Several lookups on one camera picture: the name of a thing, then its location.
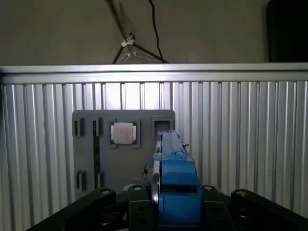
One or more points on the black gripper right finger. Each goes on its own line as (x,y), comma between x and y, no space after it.
(264,211)

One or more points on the grey parts rack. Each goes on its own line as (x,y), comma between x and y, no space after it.
(120,163)

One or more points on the black round floor base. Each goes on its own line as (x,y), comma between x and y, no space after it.
(288,31)

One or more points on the silver CPU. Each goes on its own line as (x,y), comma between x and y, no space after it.
(123,133)

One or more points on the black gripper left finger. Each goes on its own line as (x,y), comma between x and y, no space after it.
(139,211)

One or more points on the tripod legs with white clips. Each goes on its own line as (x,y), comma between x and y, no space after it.
(126,42)

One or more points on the green RAM stick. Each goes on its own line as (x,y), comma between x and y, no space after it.
(96,149)

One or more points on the hard disk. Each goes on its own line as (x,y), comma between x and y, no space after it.
(179,178)

